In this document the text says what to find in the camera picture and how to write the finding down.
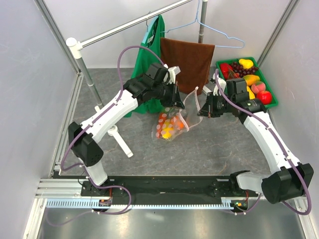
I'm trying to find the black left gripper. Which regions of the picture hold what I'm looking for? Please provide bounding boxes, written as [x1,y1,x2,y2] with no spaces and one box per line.
[152,81,184,110]

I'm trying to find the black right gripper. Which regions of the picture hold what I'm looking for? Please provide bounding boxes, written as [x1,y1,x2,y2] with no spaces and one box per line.
[197,92,235,118]

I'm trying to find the red toy chili pepper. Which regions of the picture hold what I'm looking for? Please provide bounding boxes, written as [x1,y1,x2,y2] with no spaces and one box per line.
[156,113,167,138]

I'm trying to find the clear pink-dotted zip bag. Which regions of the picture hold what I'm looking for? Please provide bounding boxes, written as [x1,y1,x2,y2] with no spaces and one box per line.
[152,87,203,141]

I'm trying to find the yellow toy corn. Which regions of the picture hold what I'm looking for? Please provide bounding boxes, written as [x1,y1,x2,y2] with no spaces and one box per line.
[160,119,175,139]

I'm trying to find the orange toy fruit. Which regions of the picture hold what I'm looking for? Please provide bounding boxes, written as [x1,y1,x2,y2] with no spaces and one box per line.
[171,115,185,130]

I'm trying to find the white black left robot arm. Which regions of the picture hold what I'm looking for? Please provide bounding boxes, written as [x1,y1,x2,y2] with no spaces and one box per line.
[68,63,184,196]

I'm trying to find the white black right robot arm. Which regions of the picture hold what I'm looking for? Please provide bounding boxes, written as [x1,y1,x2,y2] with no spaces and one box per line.
[198,77,314,204]

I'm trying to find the brown towel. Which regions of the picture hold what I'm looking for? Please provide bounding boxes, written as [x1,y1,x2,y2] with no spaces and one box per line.
[160,37,215,95]

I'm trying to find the green shirt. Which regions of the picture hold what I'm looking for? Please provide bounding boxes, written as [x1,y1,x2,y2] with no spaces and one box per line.
[125,15,165,118]

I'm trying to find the red toy bell pepper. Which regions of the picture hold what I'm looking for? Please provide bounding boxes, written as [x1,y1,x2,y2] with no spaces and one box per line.
[219,63,233,80]

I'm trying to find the dark red toy grapes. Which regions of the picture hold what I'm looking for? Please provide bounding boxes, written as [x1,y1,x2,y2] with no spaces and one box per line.
[231,62,259,77]

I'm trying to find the yellow red toy mango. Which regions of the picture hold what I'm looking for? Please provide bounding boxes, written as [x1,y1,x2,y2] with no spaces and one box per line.
[243,75,260,87]

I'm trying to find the yellow toy pear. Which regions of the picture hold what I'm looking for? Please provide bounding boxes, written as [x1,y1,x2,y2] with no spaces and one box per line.
[238,58,254,69]

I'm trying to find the red toy apple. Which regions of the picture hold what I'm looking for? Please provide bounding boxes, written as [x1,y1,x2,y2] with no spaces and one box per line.
[256,90,273,105]

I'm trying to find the green plastic tray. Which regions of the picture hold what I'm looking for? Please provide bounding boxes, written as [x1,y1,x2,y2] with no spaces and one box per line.
[215,57,279,109]

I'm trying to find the white metal clothes rack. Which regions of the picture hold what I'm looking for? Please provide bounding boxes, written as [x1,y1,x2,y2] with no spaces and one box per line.
[65,0,208,157]

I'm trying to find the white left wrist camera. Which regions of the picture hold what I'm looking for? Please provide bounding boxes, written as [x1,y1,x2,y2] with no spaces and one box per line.
[163,64,180,85]

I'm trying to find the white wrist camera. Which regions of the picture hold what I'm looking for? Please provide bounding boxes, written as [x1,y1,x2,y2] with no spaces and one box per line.
[211,73,226,96]
[163,64,180,85]

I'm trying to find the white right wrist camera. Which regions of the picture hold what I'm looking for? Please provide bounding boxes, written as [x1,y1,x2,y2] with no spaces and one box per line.
[211,73,226,96]

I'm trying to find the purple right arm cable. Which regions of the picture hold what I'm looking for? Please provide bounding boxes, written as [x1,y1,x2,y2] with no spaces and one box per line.
[214,69,312,215]

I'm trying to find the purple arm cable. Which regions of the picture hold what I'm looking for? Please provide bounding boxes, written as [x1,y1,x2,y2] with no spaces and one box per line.
[214,69,312,215]
[46,45,169,226]

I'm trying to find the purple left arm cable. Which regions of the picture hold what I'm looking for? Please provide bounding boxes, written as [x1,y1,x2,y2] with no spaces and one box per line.
[46,45,169,226]

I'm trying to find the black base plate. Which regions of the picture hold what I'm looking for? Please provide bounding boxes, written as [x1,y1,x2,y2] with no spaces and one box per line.
[81,175,258,198]

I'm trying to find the light blue wire hanger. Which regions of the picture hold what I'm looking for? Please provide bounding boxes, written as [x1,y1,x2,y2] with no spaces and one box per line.
[146,0,246,49]

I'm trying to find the grey slotted cable duct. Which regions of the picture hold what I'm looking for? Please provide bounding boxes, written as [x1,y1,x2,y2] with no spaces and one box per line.
[46,198,235,210]

